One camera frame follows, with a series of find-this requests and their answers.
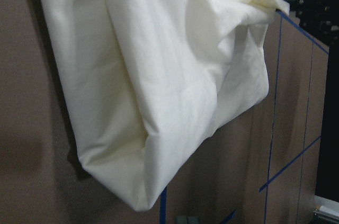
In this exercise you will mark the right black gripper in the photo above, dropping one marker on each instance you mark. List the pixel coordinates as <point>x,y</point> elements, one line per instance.
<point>319,18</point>

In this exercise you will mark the cream long-sleeve cat shirt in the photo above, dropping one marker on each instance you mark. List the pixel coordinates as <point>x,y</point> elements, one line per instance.
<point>147,81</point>

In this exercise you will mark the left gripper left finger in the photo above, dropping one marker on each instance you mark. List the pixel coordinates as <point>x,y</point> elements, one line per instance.
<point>181,220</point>

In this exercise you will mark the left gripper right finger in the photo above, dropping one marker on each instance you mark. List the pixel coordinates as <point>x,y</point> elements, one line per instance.
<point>193,220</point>

